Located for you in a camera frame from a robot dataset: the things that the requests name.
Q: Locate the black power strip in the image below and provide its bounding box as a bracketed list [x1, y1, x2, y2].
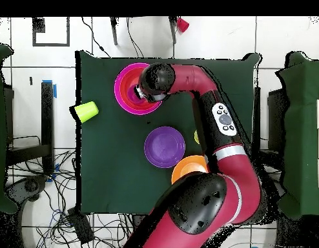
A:
[67, 207, 95, 245]

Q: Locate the purple plastic bowl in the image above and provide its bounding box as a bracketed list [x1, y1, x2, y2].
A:
[143, 125, 186, 169]

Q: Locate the large orange plastic bowl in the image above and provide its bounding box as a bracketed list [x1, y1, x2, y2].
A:
[171, 154, 209, 185]

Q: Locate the black square floor frame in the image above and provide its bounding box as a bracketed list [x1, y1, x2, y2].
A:
[32, 16, 70, 47]

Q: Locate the blue tape strip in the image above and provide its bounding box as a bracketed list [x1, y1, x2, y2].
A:
[42, 79, 57, 99]

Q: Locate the black cable with plug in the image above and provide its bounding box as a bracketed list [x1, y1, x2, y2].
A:
[81, 16, 112, 58]

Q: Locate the lime green plastic cup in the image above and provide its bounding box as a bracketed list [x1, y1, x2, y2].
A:
[74, 101, 99, 123]

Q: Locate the dark green table cloth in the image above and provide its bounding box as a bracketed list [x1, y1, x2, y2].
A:
[75, 50, 261, 216]

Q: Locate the red plastic bowl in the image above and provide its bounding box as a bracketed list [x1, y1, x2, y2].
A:
[119, 67, 160, 111]

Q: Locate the red plastic cup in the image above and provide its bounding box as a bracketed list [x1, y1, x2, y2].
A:
[176, 17, 190, 34]

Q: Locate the black metal stand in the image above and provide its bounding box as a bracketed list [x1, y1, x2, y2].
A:
[252, 87, 262, 150]
[5, 81, 55, 174]

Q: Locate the tangle of cables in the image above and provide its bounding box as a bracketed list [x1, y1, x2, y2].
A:
[6, 135, 134, 248]

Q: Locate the black tripod leg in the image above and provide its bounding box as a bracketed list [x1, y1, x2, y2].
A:
[110, 16, 119, 46]
[169, 16, 178, 45]

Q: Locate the thin black cable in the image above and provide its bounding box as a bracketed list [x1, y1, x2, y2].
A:
[126, 16, 145, 59]

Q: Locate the large pink plastic bowl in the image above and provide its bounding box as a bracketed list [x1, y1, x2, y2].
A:
[114, 62, 163, 116]

